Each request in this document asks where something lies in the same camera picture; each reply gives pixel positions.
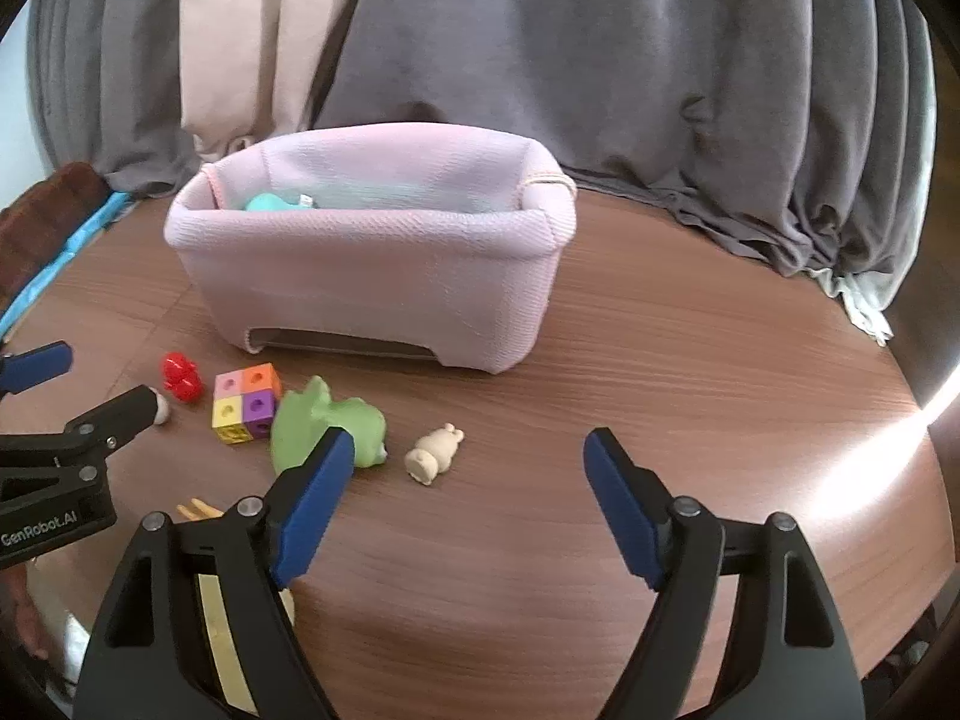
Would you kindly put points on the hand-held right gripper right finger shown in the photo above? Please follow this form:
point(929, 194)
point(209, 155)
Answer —
point(626, 510)

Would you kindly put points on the multicoloured cube block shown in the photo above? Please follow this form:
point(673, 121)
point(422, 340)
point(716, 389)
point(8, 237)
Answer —
point(244, 405)

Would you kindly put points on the red round toy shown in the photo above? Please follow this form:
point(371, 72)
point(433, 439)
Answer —
point(182, 376)

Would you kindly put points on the small beige toy figure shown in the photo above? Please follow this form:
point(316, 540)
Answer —
point(431, 454)

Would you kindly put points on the pale pink curtain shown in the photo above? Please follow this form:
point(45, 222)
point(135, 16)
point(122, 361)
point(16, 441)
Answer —
point(247, 37)

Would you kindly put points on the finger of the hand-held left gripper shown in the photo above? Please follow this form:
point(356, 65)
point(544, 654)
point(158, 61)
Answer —
point(37, 364)
point(112, 416)

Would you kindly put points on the grey curtain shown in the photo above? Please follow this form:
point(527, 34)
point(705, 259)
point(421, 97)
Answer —
point(637, 52)
point(112, 52)

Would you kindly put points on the small white toy figure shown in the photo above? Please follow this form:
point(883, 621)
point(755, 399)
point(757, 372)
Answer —
point(162, 409)

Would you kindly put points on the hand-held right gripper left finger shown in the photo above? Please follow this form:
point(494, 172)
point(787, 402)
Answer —
point(315, 510)

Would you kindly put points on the yellow-green plush duck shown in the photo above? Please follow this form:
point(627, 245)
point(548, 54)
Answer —
point(221, 637)

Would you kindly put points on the white sheer curtain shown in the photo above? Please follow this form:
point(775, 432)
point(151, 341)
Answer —
point(862, 307)

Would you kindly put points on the teal star plush cushion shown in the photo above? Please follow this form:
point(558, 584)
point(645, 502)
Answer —
point(270, 204)

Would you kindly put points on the pink fabric basket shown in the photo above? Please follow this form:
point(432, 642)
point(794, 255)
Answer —
point(375, 285)

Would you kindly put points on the green frog toy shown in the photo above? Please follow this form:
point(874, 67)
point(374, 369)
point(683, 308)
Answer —
point(300, 420)

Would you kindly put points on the person's left hand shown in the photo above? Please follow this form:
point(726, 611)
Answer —
point(30, 615)

